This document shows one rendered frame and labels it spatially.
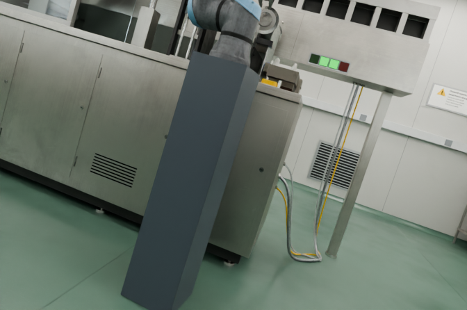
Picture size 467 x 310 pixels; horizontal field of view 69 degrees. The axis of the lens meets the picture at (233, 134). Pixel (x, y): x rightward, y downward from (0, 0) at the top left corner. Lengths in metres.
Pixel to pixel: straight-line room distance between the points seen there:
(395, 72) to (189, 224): 1.54
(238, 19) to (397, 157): 3.68
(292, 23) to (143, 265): 1.63
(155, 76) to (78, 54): 0.45
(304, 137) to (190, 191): 3.42
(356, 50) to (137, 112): 1.33
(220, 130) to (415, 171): 3.79
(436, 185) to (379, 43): 2.84
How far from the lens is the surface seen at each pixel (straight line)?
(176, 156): 1.17
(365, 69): 2.21
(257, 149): 1.58
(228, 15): 1.22
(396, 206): 4.71
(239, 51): 1.19
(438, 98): 4.74
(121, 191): 1.84
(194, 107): 1.15
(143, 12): 2.23
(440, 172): 4.78
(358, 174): 2.36
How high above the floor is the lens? 0.76
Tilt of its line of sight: 5 degrees down
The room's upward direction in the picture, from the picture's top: 17 degrees clockwise
